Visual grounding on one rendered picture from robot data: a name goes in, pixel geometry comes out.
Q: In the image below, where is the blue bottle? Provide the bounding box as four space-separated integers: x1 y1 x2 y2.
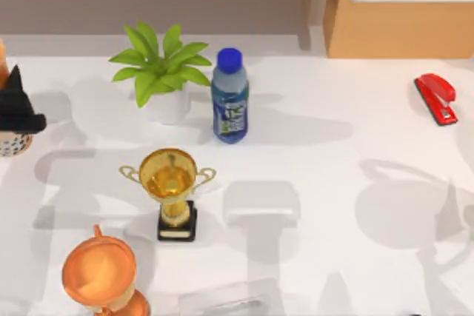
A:
210 47 250 144

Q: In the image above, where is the gold trophy with black base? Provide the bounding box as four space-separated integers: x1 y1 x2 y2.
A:
118 148 217 242

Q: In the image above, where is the potted green plant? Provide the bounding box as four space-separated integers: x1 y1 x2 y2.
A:
107 20 213 126

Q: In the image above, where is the copper trophy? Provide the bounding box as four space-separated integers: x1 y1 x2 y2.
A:
61 224 151 316

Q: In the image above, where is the wooden cupboard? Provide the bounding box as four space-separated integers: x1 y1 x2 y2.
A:
322 0 474 59

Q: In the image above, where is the red stapler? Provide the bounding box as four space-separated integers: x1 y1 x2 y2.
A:
413 73 459 127

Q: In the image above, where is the spotted white cup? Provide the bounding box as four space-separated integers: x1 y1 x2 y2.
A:
0 129 33 158

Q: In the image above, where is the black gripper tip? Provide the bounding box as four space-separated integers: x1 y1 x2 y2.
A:
0 64 47 135

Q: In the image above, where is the orange object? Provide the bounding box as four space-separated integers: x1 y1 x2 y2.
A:
0 37 10 90

